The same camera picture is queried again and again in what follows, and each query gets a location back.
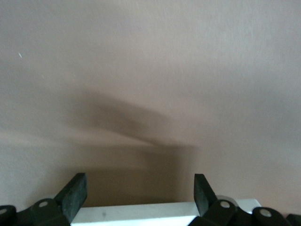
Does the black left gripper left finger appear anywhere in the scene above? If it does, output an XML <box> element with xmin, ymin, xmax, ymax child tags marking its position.
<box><xmin>0</xmin><ymin>172</ymin><xmax>88</xmax><ymax>226</ymax></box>

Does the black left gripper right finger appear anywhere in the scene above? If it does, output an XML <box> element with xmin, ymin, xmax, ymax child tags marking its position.
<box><xmin>189</xmin><ymin>173</ymin><xmax>287</xmax><ymax>226</ymax></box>

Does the brown table mat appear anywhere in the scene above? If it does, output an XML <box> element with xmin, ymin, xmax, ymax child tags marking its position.
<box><xmin>0</xmin><ymin>0</ymin><xmax>301</xmax><ymax>226</ymax></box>

